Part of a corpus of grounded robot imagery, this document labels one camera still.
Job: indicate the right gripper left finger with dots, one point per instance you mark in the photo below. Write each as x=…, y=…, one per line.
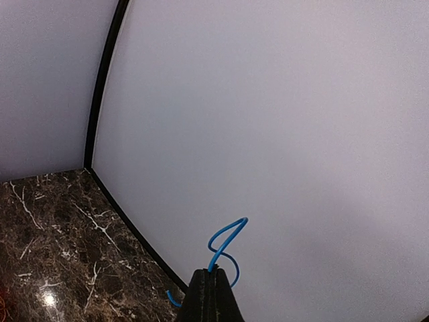
x=196, y=301

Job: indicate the left black frame post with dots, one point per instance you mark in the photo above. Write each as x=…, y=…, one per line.
x=102, y=74

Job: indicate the black back base strip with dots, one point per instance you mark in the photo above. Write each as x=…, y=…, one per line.
x=144, y=243

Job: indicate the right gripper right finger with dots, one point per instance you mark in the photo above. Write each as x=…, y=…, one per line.
x=223, y=305

